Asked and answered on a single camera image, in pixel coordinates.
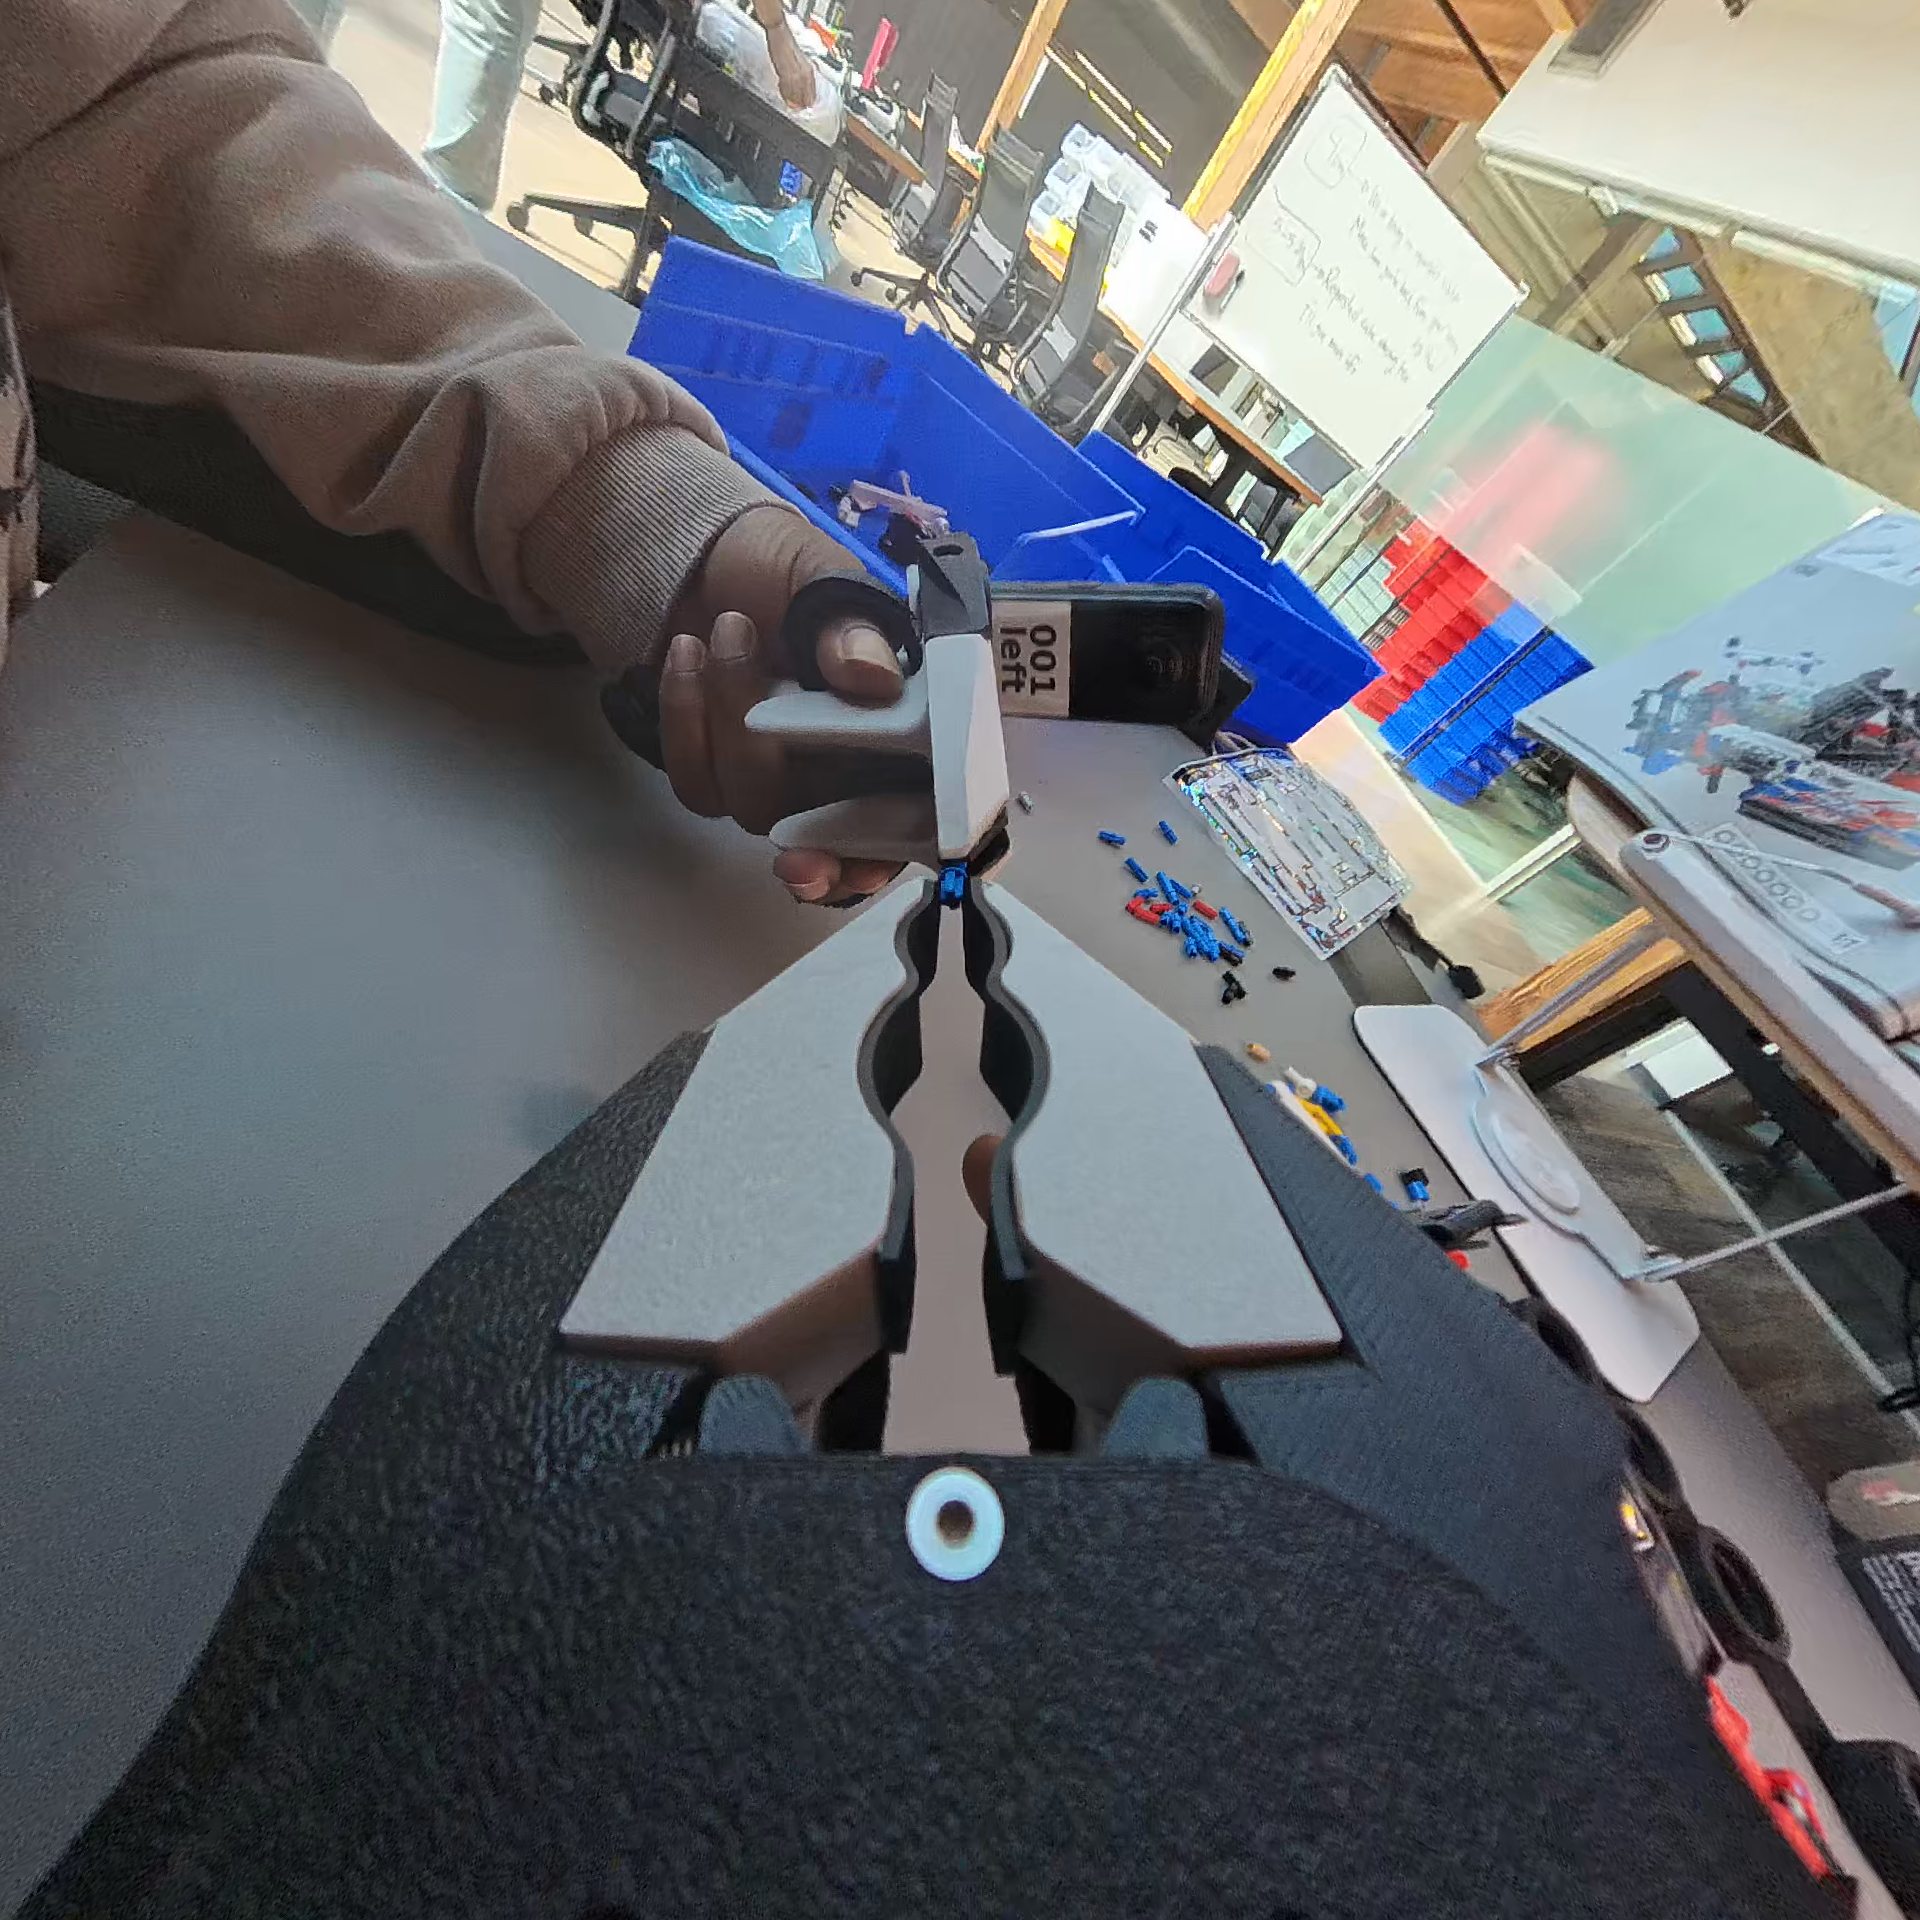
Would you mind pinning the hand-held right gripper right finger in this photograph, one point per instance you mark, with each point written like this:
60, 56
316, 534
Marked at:
1170, 1199

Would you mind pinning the wall of red blue bins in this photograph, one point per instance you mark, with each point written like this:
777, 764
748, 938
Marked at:
1469, 662

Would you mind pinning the yellow brick beam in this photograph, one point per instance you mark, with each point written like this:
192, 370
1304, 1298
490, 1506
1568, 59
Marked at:
1319, 1113

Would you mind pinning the holographic sticker sheet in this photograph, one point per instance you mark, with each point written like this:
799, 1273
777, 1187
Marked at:
1291, 848

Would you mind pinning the instruction booklet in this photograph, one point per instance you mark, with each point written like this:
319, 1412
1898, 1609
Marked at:
1770, 705

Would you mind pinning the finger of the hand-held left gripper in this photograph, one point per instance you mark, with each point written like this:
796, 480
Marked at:
968, 750
994, 853

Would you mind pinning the person's right hand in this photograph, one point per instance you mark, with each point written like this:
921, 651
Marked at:
984, 1176

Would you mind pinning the blue plastic bag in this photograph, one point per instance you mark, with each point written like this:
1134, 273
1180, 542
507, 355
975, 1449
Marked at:
736, 204

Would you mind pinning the person's left forearm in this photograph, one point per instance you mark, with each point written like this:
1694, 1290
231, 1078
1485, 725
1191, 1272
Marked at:
300, 255

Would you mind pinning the cluttered wooden workbench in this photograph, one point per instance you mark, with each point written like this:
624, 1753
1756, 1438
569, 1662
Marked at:
719, 104

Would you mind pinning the blue labelled storage bin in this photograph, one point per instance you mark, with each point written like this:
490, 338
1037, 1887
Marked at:
841, 376

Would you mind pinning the stack of clear storage boxes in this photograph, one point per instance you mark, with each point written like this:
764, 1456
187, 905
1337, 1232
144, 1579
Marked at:
1102, 179

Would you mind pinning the dark printed box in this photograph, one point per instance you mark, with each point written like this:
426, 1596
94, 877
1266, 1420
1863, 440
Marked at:
1876, 1557

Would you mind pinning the grey brick parts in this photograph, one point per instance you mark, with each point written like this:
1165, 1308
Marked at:
891, 511

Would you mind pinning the person's left hand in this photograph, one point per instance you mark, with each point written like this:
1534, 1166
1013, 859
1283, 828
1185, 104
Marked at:
706, 705

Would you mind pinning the toy brick race car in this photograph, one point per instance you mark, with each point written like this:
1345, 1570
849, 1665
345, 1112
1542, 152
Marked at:
1726, 1622

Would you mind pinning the pile of small brick pins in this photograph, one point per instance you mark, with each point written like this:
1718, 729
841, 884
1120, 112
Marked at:
1185, 909

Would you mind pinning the long wooden table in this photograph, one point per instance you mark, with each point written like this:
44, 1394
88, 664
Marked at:
1185, 406

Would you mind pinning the grey desk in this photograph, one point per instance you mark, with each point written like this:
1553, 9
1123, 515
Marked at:
300, 898

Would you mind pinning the person's beige hoodie torso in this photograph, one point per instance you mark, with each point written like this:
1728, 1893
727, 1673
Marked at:
11, 495

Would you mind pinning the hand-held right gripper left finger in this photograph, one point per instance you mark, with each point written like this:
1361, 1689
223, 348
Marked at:
719, 1199

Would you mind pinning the black office chair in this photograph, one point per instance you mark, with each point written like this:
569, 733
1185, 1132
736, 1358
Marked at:
615, 104
984, 250
1071, 316

